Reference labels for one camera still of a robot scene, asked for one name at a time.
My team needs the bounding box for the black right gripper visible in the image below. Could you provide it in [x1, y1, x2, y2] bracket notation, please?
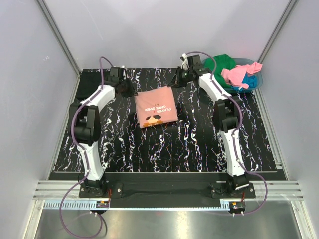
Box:
[167, 67, 192, 89]

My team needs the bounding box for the dusty pink t shirt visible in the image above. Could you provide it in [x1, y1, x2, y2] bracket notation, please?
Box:
[135, 86, 178, 129]

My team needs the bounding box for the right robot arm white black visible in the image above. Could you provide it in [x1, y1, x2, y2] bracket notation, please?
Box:
[169, 52, 249, 198]

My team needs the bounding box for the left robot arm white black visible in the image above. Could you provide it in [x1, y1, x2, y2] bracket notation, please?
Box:
[69, 66, 136, 197]

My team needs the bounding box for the folded black t shirt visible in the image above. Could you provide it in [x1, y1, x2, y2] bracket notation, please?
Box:
[75, 69, 102, 101]

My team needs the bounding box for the green t shirt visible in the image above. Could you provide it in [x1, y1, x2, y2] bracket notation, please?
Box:
[204, 54, 236, 88]

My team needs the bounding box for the bright pink t shirt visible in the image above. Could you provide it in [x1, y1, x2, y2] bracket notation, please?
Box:
[221, 62, 263, 89]

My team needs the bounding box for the blue plastic laundry basket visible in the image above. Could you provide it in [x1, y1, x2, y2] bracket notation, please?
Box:
[203, 54, 262, 92]

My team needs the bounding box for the blue t shirt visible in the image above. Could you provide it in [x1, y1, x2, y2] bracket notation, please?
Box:
[231, 73, 258, 92]

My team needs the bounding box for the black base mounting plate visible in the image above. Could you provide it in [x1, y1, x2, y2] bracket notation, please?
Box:
[79, 173, 256, 210]

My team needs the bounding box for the left orange connector box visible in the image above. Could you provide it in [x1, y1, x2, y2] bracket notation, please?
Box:
[96, 201, 109, 208]

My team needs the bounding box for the orange connector box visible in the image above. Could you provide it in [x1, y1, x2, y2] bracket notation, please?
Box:
[96, 201, 109, 208]
[230, 202, 246, 211]

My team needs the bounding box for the right orange connector box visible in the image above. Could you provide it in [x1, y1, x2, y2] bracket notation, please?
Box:
[230, 202, 246, 211]

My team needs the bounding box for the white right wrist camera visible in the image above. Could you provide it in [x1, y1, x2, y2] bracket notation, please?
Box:
[180, 53, 189, 70]

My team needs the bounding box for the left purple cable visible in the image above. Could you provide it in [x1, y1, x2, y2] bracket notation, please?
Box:
[58, 56, 107, 237]

